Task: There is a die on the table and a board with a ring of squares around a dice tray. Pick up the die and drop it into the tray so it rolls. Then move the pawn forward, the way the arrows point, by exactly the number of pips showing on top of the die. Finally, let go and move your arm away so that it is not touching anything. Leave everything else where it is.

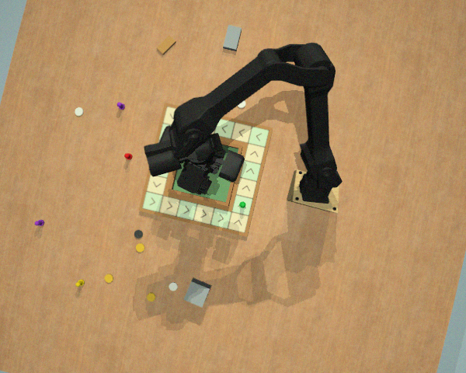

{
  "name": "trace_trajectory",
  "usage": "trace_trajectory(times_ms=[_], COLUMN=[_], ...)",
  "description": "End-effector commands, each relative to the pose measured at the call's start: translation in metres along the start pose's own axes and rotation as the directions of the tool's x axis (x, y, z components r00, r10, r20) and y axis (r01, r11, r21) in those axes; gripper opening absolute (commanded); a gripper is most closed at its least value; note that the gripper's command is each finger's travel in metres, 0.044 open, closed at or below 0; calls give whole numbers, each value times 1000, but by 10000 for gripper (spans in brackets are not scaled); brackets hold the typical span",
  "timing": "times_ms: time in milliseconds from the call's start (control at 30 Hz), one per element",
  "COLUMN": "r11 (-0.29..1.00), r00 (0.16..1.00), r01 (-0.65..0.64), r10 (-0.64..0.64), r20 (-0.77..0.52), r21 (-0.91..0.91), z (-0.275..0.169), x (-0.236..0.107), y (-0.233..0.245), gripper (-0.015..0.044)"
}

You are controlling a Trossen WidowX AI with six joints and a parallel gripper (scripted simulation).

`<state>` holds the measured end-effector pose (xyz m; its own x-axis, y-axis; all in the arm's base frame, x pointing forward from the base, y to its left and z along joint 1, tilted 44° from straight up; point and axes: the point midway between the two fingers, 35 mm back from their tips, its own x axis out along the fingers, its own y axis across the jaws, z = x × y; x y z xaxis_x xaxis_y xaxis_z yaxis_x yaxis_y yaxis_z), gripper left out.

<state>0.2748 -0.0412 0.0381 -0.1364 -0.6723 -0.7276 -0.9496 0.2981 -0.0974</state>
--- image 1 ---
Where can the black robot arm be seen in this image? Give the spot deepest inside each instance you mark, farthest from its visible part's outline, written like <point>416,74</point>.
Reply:
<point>195,120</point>

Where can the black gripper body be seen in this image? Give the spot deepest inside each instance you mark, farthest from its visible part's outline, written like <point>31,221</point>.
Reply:
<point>230,166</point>

